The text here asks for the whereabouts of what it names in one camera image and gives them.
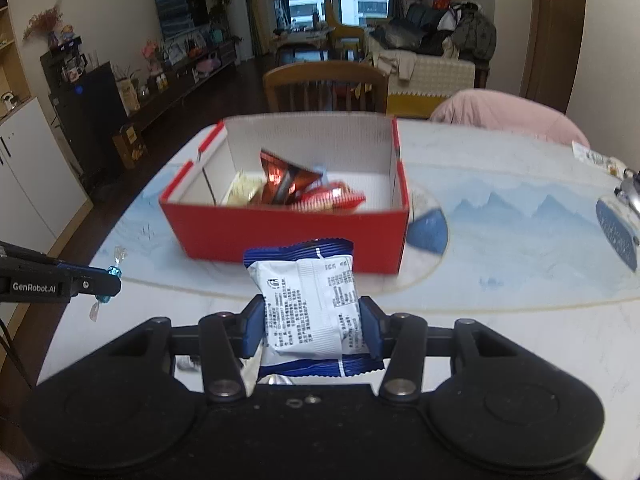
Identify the black refrigerator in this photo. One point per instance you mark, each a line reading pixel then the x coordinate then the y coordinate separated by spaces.
pixel 90 112

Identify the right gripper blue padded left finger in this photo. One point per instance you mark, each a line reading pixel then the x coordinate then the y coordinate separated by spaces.
pixel 249 328

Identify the wooden dining chair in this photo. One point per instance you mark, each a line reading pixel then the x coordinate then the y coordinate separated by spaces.
pixel 326 86

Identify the wooden wall shelf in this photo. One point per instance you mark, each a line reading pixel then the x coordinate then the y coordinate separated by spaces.
pixel 15 89

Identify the white cabinet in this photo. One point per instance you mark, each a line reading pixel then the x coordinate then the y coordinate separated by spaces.
pixel 42 201

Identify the dark red snack bag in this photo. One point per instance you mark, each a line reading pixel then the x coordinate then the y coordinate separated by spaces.
pixel 285 181

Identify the blue candy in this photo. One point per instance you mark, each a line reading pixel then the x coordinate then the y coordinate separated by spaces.
pixel 110 284

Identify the blue white snack packet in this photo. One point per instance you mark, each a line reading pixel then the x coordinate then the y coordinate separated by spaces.
pixel 312 317

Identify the sofa with white cover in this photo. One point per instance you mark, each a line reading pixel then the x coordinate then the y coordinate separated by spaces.
pixel 429 55

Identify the pale yellow snack packet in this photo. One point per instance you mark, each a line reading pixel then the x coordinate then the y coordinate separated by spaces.
pixel 244 188

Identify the wall television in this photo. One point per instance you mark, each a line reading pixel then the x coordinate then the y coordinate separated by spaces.
pixel 180 16

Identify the yellow brown gift box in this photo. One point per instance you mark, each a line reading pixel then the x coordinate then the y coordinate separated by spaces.
pixel 130 146

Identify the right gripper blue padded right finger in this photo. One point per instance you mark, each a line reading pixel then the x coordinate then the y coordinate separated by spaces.
pixel 374 326

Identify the dark tv console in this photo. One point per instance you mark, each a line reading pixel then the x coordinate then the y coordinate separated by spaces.
pixel 184 78

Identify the red cardboard box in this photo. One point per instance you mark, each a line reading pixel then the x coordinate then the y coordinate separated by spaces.
pixel 360 149

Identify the red checkered snack packet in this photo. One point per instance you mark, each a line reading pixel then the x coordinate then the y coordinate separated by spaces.
pixel 335 195

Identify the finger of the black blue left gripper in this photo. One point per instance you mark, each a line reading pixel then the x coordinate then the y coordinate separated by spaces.
pixel 85 280

